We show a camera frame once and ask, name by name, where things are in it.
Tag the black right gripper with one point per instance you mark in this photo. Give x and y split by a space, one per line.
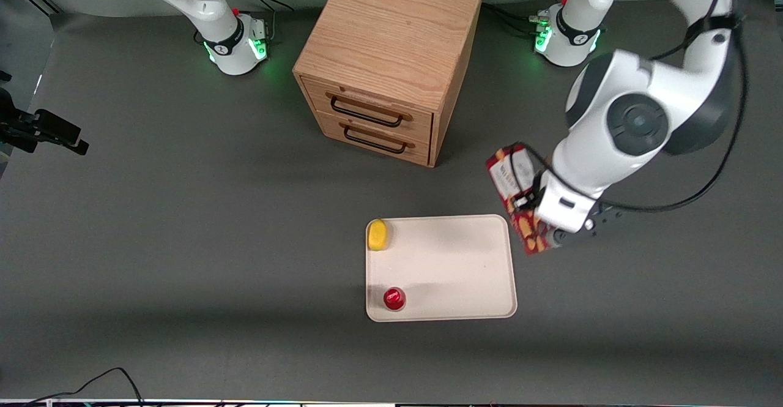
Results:
10 123

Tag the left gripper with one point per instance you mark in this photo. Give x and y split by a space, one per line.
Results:
533 197

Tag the red cookie box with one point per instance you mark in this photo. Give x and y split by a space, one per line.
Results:
504 174

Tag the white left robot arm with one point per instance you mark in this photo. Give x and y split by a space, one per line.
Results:
636 119

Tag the white rectangular tray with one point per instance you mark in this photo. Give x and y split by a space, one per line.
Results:
446 266

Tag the wooden drawer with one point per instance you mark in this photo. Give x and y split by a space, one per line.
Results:
422 124
421 150

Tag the yellow lemon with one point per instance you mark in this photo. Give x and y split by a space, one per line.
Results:
378 235

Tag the red can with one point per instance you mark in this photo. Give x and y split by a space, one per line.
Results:
394 298

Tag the wooden drawer cabinet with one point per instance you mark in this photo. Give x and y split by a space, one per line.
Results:
391 27

